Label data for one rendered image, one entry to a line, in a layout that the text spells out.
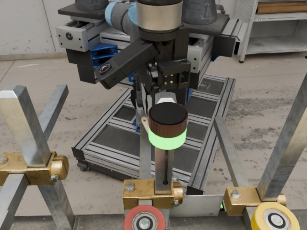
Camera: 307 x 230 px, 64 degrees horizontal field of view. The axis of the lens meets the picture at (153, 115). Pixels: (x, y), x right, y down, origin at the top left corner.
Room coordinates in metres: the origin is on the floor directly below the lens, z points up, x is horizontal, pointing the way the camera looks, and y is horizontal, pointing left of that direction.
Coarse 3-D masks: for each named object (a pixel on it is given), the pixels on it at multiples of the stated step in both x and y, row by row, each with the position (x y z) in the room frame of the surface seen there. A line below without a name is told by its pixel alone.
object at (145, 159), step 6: (144, 114) 0.62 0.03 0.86; (144, 132) 0.54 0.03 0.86; (144, 138) 0.51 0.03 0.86; (144, 144) 0.49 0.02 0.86; (150, 144) 0.49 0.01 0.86; (144, 150) 0.47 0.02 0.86; (150, 150) 0.47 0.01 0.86; (144, 156) 0.44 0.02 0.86; (150, 156) 0.44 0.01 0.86; (144, 162) 0.42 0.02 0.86; (150, 162) 0.42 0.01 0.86; (144, 168) 0.40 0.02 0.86; (150, 168) 0.40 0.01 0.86; (144, 174) 0.39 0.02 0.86; (150, 174) 0.39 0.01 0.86; (138, 204) 0.30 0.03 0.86; (150, 204) 0.30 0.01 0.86
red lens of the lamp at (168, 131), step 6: (162, 102) 0.32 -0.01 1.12; (150, 108) 0.31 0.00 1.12; (186, 114) 0.29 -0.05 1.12; (150, 120) 0.28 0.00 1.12; (186, 120) 0.28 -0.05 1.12; (150, 126) 0.28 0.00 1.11; (156, 126) 0.27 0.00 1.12; (162, 126) 0.26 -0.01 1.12; (168, 126) 0.26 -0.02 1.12; (174, 126) 0.26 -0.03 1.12; (180, 126) 0.27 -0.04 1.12; (186, 126) 0.28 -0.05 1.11; (156, 132) 0.27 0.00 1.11; (162, 132) 0.26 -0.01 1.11; (168, 132) 0.26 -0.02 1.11; (174, 132) 0.26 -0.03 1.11; (180, 132) 0.27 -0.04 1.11
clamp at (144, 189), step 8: (136, 184) 0.35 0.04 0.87; (144, 184) 0.35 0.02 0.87; (152, 184) 0.35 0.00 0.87; (176, 184) 0.35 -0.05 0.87; (128, 192) 0.33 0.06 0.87; (136, 192) 0.33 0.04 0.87; (144, 192) 0.33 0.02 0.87; (152, 192) 0.33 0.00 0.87; (176, 192) 0.33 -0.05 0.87; (128, 200) 0.31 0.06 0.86; (136, 200) 0.31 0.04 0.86; (152, 200) 0.32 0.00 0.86; (160, 200) 0.32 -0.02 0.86; (168, 200) 0.32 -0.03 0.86; (176, 200) 0.32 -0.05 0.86; (128, 208) 0.31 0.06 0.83; (160, 208) 0.32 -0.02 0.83; (168, 208) 0.32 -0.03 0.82
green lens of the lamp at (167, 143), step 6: (150, 132) 0.28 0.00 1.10; (150, 138) 0.28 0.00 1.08; (156, 138) 0.27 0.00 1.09; (162, 138) 0.27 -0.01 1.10; (168, 138) 0.27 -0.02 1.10; (174, 138) 0.27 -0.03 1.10; (180, 138) 0.27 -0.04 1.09; (156, 144) 0.27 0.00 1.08; (162, 144) 0.26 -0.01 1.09; (168, 144) 0.26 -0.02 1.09; (174, 144) 0.26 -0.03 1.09; (180, 144) 0.27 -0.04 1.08
